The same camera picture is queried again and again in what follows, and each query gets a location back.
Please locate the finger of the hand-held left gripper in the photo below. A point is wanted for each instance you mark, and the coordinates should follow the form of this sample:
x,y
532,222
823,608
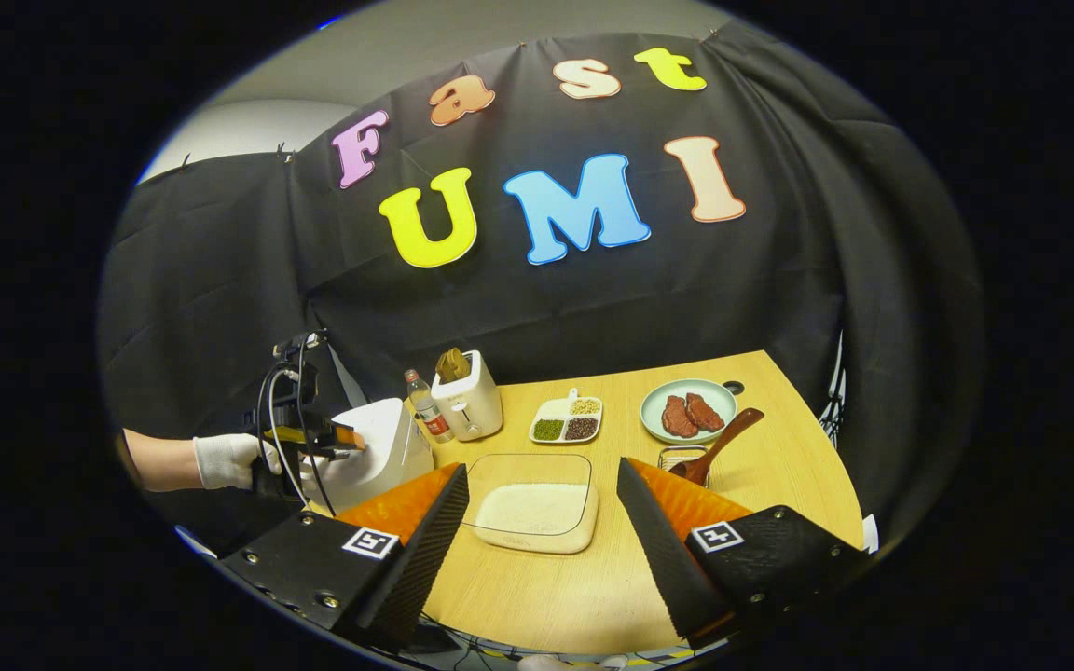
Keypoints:
x,y
346,438

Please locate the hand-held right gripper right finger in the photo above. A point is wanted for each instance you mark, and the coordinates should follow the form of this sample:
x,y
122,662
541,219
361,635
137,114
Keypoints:
x,y
663,568

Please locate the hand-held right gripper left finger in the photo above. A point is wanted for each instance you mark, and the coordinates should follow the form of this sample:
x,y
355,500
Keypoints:
x,y
411,573

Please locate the white rice cooker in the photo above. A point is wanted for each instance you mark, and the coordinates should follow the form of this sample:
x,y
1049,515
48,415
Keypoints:
x,y
388,457

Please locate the dark wooden spoon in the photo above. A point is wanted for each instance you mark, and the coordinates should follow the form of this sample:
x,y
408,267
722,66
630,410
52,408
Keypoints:
x,y
723,438

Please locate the clear plastic rice container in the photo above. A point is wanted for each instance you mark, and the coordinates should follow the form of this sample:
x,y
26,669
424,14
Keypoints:
x,y
528,471

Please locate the clear plastic water bottle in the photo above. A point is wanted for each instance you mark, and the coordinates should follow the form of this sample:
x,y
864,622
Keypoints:
x,y
430,415

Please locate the brown toast slice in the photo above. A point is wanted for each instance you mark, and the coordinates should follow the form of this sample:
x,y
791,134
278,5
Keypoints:
x,y
446,365
461,362

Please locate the white toaster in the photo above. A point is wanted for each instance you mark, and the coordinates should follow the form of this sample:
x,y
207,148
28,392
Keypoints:
x,y
476,405

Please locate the red meat slice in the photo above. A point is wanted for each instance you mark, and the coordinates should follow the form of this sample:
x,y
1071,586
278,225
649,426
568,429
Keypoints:
x,y
679,417
705,412

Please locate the pale green plate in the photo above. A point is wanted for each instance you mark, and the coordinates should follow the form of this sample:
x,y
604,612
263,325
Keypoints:
x,y
654,410

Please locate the white divided grain dish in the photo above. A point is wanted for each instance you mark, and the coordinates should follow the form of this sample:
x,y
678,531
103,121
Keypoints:
x,y
556,410

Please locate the black table grommet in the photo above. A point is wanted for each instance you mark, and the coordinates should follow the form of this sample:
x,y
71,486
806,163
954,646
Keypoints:
x,y
733,388

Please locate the metal backdrop stand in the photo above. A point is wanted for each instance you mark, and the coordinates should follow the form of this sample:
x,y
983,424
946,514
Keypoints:
x,y
835,391

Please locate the black backdrop cloth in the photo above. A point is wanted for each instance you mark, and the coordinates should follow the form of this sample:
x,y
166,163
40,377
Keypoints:
x,y
733,298

